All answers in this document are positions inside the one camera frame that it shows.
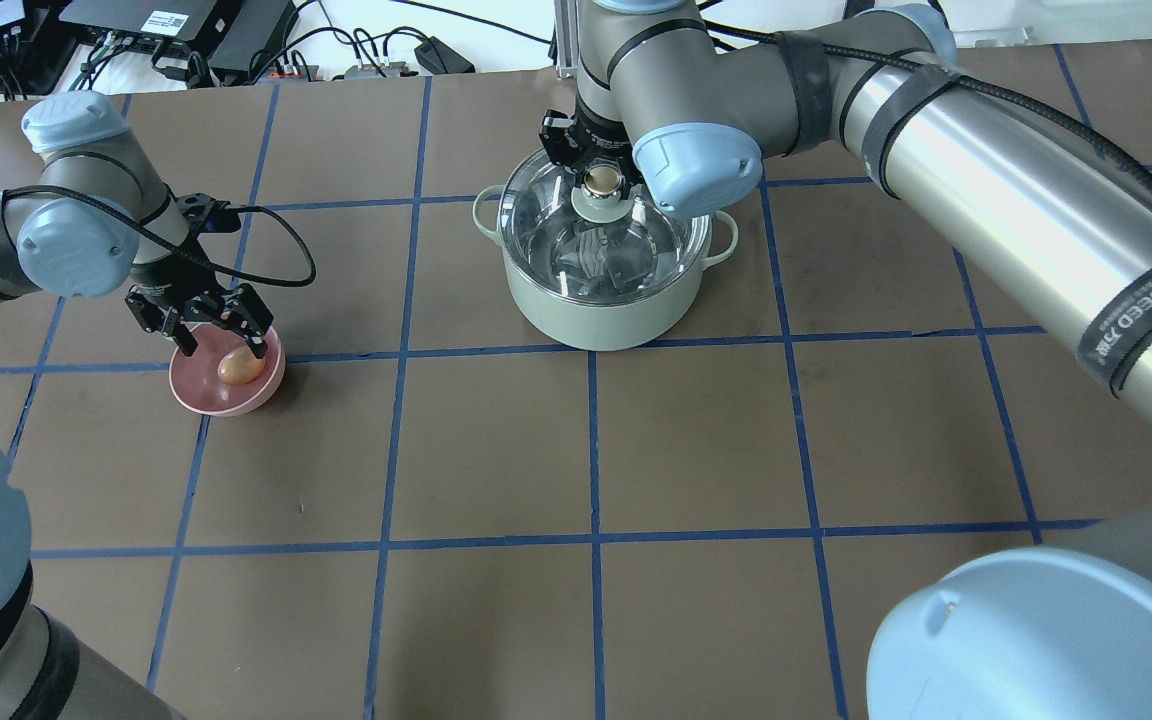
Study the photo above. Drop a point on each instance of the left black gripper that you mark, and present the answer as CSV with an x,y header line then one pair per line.
x,y
179,293

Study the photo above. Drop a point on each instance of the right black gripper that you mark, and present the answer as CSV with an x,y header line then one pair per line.
x,y
600,150

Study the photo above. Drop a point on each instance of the brown egg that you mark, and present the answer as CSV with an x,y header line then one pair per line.
x,y
239,367

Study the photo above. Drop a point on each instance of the glass pot lid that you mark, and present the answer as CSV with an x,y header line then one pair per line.
x,y
588,252

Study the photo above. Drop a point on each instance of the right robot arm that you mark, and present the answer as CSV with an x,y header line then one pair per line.
x,y
1026,198

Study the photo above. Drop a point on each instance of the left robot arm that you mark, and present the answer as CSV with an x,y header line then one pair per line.
x,y
99,219

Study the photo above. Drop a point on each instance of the mint green cooking pot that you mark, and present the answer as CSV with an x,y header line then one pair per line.
x,y
608,328

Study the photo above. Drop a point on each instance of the pink bowl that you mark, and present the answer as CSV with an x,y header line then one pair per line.
x,y
193,380

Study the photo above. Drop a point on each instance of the black power adapter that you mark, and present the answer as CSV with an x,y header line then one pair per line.
x,y
440,59

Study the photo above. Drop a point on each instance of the black device box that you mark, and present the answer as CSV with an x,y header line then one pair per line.
x,y
234,38

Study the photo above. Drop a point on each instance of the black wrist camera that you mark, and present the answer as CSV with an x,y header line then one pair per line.
x,y
206,215

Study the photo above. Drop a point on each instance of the aluminium frame post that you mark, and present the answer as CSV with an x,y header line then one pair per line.
x,y
565,40

